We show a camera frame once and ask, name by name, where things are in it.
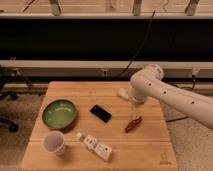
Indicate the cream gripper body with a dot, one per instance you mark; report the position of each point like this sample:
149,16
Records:
136,111

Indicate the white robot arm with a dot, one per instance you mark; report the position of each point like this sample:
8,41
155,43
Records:
148,82

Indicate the green ceramic bowl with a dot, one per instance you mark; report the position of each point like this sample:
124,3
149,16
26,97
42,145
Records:
59,114

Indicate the white ceramic cup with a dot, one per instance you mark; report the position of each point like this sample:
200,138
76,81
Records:
54,143

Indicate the red-brown chili pepper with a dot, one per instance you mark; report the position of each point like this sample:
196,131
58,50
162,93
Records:
133,124

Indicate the small white labelled bottle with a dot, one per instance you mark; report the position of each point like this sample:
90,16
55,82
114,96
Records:
94,145

